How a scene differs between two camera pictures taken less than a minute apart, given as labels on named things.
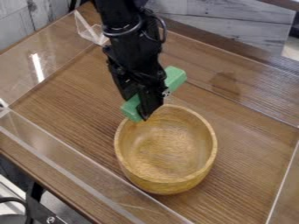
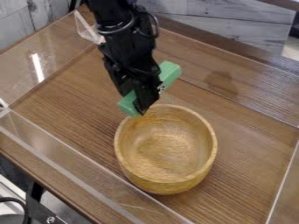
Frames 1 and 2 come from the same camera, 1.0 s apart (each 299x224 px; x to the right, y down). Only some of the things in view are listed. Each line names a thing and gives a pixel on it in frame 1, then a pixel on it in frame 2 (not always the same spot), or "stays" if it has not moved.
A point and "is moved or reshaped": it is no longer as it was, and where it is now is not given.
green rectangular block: (176, 77) is moved or reshaped
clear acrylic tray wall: (61, 112) stays
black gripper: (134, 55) stays
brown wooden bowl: (166, 151) stays
